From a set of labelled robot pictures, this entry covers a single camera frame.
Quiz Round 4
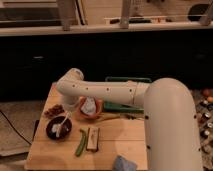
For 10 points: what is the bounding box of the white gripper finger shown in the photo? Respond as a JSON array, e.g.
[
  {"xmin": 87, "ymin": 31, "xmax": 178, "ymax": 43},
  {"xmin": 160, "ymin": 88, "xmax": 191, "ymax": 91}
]
[
  {"xmin": 51, "ymin": 123, "xmax": 61, "ymax": 133},
  {"xmin": 56, "ymin": 113, "xmax": 69, "ymax": 138}
]

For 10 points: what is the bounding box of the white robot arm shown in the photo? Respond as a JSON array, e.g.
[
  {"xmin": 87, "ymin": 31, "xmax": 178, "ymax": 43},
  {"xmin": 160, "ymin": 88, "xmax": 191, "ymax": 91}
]
[{"xmin": 56, "ymin": 68, "xmax": 203, "ymax": 171}]

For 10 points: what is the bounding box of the dark purple bowl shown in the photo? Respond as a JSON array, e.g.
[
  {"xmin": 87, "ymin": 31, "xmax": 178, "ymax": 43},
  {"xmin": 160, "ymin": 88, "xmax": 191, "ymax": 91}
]
[{"xmin": 46, "ymin": 116, "xmax": 72, "ymax": 140}]

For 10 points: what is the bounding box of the orange bowl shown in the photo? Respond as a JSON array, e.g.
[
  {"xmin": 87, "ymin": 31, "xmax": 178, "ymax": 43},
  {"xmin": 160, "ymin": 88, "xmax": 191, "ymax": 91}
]
[{"xmin": 78, "ymin": 97, "xmax": 102, "ymax": 120}]

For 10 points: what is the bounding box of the wooden scrub brush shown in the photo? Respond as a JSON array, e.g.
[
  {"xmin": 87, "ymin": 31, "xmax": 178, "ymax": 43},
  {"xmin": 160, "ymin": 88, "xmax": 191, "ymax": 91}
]
[{"xmin": 86, "ymin": 127, "xmax": 100, "ymax": 152}]

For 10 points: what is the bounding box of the brown nut cluster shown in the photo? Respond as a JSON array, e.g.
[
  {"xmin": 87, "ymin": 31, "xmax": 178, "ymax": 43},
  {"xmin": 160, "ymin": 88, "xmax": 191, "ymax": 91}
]
[{"xmin": 44, "ymin": 104, "xmax": 64, "ymax": 118}]

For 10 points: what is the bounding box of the white crumpled cloth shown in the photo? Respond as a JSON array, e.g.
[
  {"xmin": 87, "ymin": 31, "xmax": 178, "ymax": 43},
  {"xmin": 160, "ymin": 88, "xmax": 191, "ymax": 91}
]
[{"xmin": 81, "ymin": 97, "xmax": 96, "ymax": 115}]

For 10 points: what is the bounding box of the wooden cutting board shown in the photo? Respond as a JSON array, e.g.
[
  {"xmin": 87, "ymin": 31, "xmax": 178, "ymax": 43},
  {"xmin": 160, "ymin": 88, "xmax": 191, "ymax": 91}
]
[{"xmin": 24, "ymin": 82, "xmax": 149, "ymax": 171}]

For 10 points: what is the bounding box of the green pea pod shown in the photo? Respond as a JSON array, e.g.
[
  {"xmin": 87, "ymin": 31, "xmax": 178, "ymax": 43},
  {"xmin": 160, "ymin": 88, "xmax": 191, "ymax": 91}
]
[{"xmin": 75, "ymin": 129, "xmax": 87, "ymax": 157}]

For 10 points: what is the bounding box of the green tray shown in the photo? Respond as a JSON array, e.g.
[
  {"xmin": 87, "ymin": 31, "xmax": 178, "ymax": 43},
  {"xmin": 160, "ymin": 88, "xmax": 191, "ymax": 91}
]
[{"xmin": 103, "ymin": 76, "xmax": 152, "ymax": 113}]

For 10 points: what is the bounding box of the long-handled utensil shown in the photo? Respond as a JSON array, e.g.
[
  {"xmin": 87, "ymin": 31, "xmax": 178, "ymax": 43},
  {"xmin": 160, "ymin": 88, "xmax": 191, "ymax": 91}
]
[{"xmin": 97, "ymin": 113, "xmax": 144, "ymax": 122}]

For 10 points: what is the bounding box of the black cable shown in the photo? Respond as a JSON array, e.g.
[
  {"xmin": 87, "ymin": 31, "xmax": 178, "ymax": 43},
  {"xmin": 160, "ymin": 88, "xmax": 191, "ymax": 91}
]
[{"xmin": 0, "ymin": 109, "xmax": 34, "ymax": 147}]

